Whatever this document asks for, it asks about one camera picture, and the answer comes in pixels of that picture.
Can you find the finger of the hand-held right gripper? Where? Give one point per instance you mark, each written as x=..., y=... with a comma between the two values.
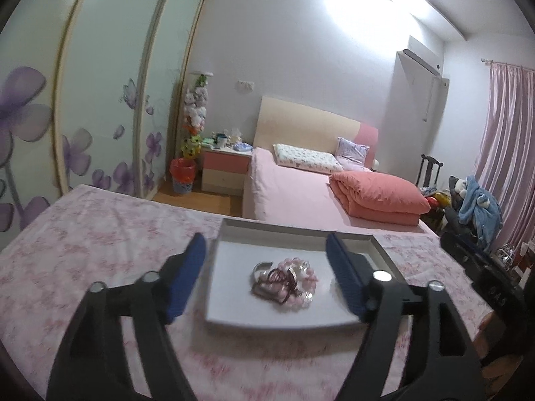
x=459, y=250

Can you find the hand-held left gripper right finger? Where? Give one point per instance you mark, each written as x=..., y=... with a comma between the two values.
x=345, y=280

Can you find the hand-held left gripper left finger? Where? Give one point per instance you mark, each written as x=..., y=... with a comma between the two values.
x=186, y=277

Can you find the white rectangular tray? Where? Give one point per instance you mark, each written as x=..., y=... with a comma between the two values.
x=234, y=292

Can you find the silver bangle with ball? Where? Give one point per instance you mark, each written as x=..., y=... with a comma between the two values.
x=257, y=275

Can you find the chair with blue clothes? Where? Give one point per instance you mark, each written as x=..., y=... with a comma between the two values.
x=451, y=217

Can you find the white plush toy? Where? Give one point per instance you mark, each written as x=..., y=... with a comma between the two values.
x=460, y=186

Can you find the dark wooden chair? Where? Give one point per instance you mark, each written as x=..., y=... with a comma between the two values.
x=428, y=169

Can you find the folded salmon quilt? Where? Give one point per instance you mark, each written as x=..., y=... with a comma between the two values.
x=376, y=196

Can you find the pink bed with headboard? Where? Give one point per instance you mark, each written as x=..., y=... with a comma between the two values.
x=292, y=192

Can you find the red-lined waste bin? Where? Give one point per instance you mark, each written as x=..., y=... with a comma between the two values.
x=182, y=175

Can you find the pink curtain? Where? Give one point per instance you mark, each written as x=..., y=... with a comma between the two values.
x=508, y=154

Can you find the pink and cream nightstand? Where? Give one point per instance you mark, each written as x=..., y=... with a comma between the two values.
x=225, y=171

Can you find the lilac pillow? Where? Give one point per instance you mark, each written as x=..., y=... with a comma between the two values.
x=353, y=154

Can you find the white patterned pillow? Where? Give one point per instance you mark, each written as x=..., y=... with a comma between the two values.
x=305, y=158

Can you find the green packet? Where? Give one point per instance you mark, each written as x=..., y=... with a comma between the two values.
x=207, y=143

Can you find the blue patterned cloth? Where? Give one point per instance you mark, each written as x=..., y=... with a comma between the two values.
x=242, y=147

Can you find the white standing air conditioner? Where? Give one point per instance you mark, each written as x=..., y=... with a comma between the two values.
x=413, y=112

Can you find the hanging plush toy column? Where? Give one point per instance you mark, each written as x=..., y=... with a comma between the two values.
x=195, y=108

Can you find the curtain rod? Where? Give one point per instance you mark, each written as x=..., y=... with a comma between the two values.
x=501, y=63

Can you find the floral sliding-door wardrobe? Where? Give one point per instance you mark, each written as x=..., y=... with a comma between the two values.
x=96, y=92

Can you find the white wall socket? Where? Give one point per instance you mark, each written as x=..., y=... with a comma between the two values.
x=246, y=85

